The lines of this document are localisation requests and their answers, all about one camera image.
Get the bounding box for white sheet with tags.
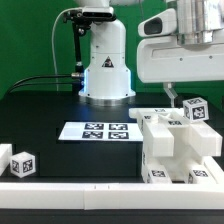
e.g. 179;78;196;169
59;122;143;142

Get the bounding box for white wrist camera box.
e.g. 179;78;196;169
138;8;177;37

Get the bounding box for black cables at base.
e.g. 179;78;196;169
6;73;84;96

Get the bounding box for small white tagged cube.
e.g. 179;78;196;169
183;97;209;123

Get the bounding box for white U-shaped boundary frame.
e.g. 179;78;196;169
0;144;224;210

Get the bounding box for white tagged cube front left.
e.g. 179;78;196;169
10;152;36;178

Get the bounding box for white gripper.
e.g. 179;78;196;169
137;30;224;108

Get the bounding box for white chair seat piece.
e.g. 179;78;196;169
141;131;208;184

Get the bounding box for long white chair back post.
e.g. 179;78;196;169
129;108;222;165

